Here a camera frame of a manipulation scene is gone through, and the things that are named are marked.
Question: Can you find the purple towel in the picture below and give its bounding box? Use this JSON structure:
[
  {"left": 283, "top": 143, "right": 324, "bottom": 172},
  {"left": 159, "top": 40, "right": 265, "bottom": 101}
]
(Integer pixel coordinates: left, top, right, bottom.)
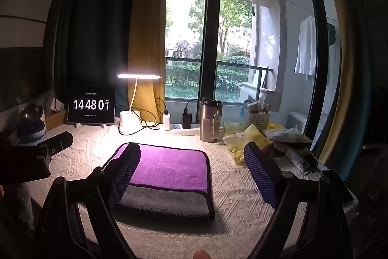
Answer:
[{"left": 114, "top": 143, "right": 213, "bottom": 196}]

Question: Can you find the white desk lamp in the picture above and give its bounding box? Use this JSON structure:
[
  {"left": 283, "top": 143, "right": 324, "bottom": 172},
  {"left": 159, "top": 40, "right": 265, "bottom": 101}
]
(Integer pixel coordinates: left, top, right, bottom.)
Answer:
[{"left": 117, "top": 73, "right": 162, "bottom": 135}]

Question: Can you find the white security camera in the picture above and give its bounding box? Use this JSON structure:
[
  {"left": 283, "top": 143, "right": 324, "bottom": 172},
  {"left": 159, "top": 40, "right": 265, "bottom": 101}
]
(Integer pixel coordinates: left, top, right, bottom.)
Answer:
[{"left": 16, "top": 101, "right": 48, "bottom": 146}]

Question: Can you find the blue plastic bag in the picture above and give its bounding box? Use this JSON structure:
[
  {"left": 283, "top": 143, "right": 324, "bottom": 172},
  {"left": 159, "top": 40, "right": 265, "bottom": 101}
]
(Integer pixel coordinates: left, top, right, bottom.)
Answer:
[{"left": 239, "top": 98, "right": 253, "bottom": 119}]

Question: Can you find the cream textured tablecloth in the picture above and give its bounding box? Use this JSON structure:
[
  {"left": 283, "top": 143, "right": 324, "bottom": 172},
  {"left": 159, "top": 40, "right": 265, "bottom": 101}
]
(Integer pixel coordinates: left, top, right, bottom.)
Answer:
[{"left": 30, "top": 121, "right": 359, "bottom": 247}]

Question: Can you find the steel travel tumbler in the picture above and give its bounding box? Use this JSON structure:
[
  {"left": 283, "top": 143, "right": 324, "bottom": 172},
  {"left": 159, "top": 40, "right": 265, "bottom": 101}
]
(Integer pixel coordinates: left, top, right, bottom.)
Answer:
[{"left": 198, "top": 98, "right": 223, "bottom": 143}]

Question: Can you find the yellow curtain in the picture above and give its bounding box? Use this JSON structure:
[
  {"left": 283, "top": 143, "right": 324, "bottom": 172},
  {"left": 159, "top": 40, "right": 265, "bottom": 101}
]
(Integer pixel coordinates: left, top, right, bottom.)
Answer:
[
  {"left": 315, "top": 0, "right": 378, "bottom": 177},
  {"left": 127, "top": 0, "right": 169, "bottom": 126}
]

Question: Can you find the white power strip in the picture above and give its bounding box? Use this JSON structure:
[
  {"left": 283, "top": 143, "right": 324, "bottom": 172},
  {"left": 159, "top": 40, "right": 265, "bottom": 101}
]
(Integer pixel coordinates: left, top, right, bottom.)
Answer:
[{"left": 161, "top": 122, "right": 201, "bottom": 136}]

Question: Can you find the dark green curtain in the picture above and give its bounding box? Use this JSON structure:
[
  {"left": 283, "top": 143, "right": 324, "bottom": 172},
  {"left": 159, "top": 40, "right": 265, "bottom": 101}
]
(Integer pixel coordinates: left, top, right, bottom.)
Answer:
[{"left": 53, "top": 0, "right": 144, "bottom": 124}]

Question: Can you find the green hanging garment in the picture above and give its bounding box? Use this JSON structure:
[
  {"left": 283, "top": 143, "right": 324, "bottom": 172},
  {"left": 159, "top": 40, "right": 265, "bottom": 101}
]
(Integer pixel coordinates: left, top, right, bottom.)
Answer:
[{"left": 327, "top": 21, "right": 337, "bottom": 46}]

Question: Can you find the white hanging shirt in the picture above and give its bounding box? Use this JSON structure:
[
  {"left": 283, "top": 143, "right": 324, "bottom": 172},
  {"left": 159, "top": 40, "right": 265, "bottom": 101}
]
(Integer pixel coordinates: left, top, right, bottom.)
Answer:
[{"left": 294, "top": 16, "right": 316, "bottom": 81}]

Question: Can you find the yellow plastic bag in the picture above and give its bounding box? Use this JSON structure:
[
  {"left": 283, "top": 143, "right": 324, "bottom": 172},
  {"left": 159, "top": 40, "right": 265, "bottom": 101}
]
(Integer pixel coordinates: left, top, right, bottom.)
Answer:
[{"left": 222, "top": 122, "right": 275, "bottom": 166}]

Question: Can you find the grey towel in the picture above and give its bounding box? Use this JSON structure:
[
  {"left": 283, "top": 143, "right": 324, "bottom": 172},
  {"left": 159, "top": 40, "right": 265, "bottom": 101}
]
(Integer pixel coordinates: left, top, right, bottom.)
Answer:
[{"left": 117, "top": 184, "right": 216, "bottom": 221}]

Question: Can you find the black charger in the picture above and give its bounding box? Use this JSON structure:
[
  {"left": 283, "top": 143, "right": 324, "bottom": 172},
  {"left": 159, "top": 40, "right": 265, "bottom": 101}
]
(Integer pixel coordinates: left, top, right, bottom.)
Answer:
[{"left": 181, "top": 109, "right": 193, "bottom": 129}]

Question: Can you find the crumpled white plastic bag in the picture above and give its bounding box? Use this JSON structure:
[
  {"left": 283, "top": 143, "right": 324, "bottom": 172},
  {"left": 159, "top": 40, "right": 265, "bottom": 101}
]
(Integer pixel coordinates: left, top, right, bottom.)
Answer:
[{"left": 263, "top": 125, "right": 313, "bottom": 152}]

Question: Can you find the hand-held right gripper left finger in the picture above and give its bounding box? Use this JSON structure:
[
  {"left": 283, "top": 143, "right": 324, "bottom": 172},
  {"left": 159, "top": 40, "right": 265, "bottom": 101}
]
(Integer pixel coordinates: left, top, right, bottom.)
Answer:
[{"left": 33, "top": 142, "right": 141, "bottom": 259}]

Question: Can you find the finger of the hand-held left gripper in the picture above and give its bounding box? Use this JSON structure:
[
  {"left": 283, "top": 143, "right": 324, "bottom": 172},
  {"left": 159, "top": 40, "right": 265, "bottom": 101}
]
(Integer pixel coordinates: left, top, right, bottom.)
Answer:
[{"left": 39, "top": 131, "right": 74, "bottom": 156}]

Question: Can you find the white tube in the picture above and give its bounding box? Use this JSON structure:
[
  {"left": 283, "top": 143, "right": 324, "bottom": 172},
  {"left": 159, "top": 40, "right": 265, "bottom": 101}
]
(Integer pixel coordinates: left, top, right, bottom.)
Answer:
[{"left": 285, "top": 148, "right": 316, "bottom": 173}]

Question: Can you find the cardboard box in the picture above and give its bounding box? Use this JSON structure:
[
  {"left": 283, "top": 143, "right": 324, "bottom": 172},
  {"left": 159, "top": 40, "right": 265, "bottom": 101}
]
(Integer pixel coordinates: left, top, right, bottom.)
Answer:
[{"left": 45, "top": 109, "right": 67, "bottom": 131}]

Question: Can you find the white balcony box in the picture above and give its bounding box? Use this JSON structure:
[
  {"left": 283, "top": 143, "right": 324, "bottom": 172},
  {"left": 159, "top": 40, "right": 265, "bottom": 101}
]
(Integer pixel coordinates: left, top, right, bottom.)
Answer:
[{"left": 285, "top": 112, "right": 307, "bottom": 134}]

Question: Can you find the white plastic basket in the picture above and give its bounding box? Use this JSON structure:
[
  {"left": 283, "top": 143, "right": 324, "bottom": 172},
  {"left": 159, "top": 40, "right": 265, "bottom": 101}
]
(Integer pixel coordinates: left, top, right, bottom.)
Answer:
[{"left": 244, "top": 109, "right": 270, "bottom": 131}]

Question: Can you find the black cable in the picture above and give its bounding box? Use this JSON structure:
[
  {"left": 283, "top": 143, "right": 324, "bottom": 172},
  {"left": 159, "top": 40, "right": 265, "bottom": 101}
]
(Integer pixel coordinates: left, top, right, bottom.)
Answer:
[{"left": 138, "top": 98, "right": 168, "bottom": 130}]

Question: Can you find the tablet clock display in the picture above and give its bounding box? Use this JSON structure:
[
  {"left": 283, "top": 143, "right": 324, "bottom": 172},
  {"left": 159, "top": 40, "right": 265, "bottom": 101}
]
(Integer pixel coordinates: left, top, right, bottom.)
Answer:
[{"left": 67, "top": 86, "right": 116, "bottom": 127}]

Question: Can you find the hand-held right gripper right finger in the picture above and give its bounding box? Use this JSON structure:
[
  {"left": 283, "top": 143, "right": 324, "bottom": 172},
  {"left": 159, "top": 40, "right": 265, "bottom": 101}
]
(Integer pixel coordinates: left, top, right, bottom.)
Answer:
[{"left": 244, "top": 142, "right": 354, "bottom": 259}]

